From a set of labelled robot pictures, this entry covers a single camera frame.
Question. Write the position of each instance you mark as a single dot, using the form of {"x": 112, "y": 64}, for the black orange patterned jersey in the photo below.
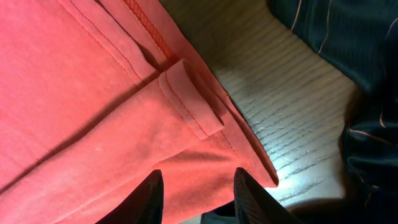
{"x": 359, "y": 38}

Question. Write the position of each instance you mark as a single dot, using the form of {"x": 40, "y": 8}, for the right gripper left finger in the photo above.
{"x": 144, "y": 205}

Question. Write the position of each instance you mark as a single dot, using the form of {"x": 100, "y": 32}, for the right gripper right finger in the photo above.
{"x": 254, "y": 205}

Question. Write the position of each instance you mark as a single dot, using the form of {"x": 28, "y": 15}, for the red t-shirt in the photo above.
{"x": 95, "y": 95}

